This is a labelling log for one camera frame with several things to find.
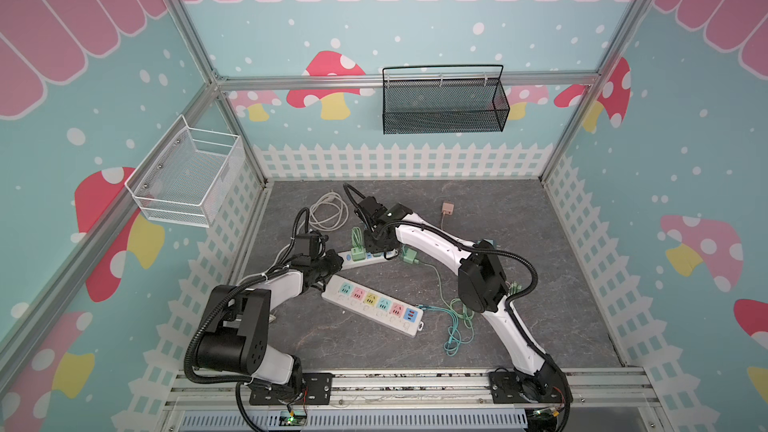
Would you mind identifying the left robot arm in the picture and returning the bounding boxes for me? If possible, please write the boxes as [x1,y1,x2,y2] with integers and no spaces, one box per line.
[183,207,343,402]

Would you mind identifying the coiled white power cord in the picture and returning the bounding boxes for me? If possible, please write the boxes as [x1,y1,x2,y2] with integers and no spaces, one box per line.
[304,191,350,233]

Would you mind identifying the pink charger plug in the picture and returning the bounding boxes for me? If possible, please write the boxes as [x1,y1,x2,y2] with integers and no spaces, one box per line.
[442,202,454,216]

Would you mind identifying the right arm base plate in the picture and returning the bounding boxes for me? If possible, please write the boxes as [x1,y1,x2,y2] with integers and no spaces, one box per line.
[488,368,573,405]

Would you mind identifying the small white blue power strip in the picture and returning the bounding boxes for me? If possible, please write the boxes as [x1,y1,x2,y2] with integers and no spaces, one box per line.
[339,250,399,270]

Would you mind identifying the black mesh wall basket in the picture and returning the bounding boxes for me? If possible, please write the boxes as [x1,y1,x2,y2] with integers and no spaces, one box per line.
[381,64,511,135]

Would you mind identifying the large white multicolour power strip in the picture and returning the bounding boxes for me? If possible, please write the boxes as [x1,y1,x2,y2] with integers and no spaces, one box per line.
[321,275,423,337]

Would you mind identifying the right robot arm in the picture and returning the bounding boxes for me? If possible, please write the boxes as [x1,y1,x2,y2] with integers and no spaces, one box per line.
[350,196,572,405]

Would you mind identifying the green charger plug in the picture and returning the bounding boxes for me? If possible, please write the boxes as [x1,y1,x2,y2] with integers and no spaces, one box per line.
[350,246,367,262]
[401,247,419,264]

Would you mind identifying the tangled green charging cables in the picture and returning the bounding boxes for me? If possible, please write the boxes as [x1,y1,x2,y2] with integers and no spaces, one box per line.
[349,226,523,356]

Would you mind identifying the aluminium front rail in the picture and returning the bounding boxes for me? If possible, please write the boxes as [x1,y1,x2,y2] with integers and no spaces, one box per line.
[161,368,667,427]

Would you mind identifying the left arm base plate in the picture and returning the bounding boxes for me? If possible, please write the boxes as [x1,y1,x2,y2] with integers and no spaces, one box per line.
[248,373,334,406]

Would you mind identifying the white mesh wall basket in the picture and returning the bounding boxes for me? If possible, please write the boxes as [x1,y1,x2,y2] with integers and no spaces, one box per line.
[125,116,246,228]

